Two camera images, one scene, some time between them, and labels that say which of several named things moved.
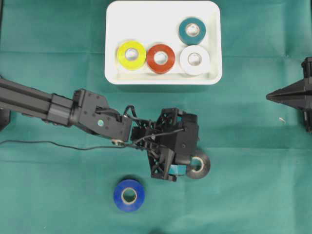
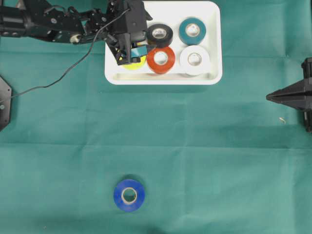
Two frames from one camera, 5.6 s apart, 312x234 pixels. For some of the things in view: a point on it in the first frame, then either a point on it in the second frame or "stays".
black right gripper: x=298 y=95 stays
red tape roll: x=163 y=68 stays
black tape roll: x=199 y=166 to x=156 y=43
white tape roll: x=194 y=60 stays
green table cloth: x=59 y=179 stays
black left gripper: x=149 y=136 to x=103 y=24
